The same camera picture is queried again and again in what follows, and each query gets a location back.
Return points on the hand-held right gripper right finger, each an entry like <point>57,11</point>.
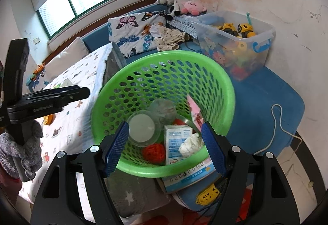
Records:
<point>214,151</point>

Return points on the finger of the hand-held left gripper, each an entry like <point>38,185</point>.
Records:
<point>64,90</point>
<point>38,112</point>

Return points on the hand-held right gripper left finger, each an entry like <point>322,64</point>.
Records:
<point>116,149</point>

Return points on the white tissue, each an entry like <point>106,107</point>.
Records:
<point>191,146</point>

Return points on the clear plastic bowl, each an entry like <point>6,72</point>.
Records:
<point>142,128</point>

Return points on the blue white milk carton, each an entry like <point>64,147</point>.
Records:
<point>174,148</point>

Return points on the pink package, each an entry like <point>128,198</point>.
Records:
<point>195,112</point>

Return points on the clear plastic bag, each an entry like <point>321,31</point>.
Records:
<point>162,110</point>

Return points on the green plastic basket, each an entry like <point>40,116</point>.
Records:
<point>164,55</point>

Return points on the small orange toy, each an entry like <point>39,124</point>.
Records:
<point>48,120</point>

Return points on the small butterfly pillow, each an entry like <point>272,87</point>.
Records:
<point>33,82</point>

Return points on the printed blanket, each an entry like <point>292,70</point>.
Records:
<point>76,73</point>

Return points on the orange plush toy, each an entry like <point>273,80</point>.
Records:
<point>39,69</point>

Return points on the beige pillow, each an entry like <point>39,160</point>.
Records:
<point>68,57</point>

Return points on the blue white flat box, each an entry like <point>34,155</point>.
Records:
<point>189,180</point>

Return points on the yellow power strip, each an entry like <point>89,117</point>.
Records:
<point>207,195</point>

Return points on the grey star cushion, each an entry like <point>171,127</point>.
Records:
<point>133,194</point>

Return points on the blue sofa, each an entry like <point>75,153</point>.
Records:
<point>256,112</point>

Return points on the large butterfly pillow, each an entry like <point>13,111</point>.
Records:
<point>130,32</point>

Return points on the clear storage box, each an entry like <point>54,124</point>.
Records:
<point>253,60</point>

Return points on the beige patterned cloth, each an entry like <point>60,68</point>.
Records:
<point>169,37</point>

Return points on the yellow toy truck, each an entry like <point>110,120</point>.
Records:
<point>246,31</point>
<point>228,29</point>

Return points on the blue white patterned mat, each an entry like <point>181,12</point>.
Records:
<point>183,23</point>

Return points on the teal toy stick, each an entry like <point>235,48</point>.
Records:
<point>248,18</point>

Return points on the pink plush toy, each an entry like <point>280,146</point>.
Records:
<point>193,7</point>

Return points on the white wall switch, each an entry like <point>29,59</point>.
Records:
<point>37,40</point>

